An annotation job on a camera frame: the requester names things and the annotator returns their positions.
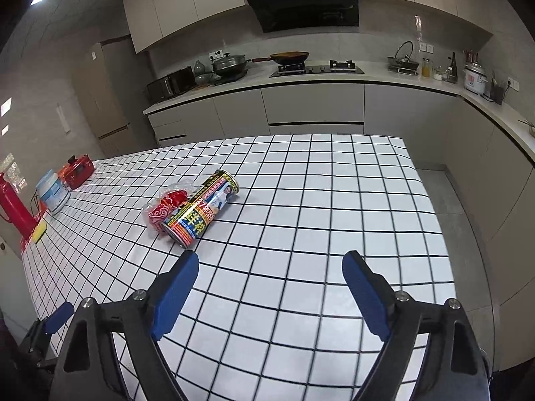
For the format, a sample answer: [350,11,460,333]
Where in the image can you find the black utensil holder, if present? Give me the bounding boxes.
[490,71,506,105]

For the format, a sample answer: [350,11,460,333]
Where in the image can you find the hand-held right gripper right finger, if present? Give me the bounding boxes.
[342,251,492,401]

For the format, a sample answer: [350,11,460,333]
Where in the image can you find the black range hood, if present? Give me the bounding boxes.
[242,0,361,33]

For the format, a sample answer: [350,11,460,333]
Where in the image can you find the red mini cooker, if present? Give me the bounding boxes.
[58,154,96,189]

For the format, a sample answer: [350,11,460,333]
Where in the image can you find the green ceramic jar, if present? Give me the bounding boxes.
[193,60,214,86]

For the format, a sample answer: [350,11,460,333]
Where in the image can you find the beige upper cabinets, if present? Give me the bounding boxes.
[121,0,494,54]

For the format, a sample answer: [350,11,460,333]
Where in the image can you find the grey kitchen countertop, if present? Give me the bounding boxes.
[143,62,535,151]

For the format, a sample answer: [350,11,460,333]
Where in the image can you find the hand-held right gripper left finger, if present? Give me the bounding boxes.
[50,251,200,401]

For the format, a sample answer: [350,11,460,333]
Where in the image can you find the black gas stove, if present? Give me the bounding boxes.
[270,60,365,78]

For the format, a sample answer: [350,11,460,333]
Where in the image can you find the white plastic tub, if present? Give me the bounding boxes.
[34,170,71,216]

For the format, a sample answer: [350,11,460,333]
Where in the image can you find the steamer pot with lid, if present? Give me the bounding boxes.
[211,52,251,78]

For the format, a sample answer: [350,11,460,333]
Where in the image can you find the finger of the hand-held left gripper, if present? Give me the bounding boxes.
[19,301,75,360]

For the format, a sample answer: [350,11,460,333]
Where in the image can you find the white rice cooker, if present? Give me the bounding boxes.
[463,62,489,96]

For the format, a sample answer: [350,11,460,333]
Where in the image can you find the black toaster oven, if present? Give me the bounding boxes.
[146,67,196,103]

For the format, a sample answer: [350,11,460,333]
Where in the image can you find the red yellow printed tin can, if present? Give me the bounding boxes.
[162,169,240,248]

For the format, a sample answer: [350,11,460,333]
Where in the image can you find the beige refrigerator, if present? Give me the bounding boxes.
[71,35,159,157]

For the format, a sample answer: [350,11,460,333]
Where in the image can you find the red thermos flask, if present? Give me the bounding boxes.
[0,171,36,241]

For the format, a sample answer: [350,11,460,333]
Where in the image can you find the red patterned plastic wrapper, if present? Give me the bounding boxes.
[142,179,197,232]

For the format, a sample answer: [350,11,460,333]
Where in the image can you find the white black checkered tablecloth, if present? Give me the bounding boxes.
[19,134,456,401]

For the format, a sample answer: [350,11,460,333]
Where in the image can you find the wok with wooden handle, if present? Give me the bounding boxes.
[251,51,311,66]

